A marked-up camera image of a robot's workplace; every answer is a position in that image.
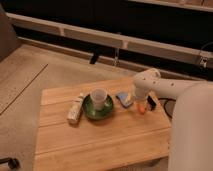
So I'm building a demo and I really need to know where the orange pepper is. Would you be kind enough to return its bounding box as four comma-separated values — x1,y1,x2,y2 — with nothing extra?
138,102,147,114

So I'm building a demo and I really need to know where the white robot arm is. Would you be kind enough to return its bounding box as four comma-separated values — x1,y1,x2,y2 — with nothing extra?
133,68,213,171

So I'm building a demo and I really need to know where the white ceramic cup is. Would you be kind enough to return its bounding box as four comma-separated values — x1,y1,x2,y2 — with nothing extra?
90,89,107,110

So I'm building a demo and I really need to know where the blue sponge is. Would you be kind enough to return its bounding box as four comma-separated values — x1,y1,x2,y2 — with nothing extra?
116,92,133,108

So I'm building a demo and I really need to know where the green bowl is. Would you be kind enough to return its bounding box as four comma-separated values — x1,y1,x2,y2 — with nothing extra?
82,95,114,120

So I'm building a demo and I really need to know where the white bottle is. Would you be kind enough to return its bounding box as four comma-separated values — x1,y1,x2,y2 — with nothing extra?
67,93,84,124

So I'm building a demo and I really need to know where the office chair wheel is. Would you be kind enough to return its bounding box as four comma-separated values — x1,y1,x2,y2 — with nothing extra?
0,158,20,169

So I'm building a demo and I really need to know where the black cable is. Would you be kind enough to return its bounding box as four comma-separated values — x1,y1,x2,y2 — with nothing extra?
157,97,178,120

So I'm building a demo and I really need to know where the white shelf rail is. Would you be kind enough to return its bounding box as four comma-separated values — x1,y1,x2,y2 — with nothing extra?
7,13,213,68

